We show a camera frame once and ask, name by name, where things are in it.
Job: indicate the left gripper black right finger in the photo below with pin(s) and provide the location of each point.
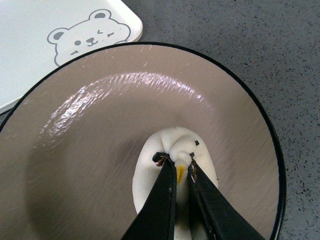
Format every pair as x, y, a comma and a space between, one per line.
211, 216

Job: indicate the white bear print tray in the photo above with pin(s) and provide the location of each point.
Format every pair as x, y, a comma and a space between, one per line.
37, 36

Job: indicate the beige plate black rim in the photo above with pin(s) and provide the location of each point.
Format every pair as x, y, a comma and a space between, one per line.
69, 148

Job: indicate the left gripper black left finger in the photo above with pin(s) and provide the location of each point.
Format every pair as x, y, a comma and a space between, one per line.
156, 220

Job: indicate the white steamed bun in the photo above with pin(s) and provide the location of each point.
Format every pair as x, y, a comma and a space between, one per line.
182, 145

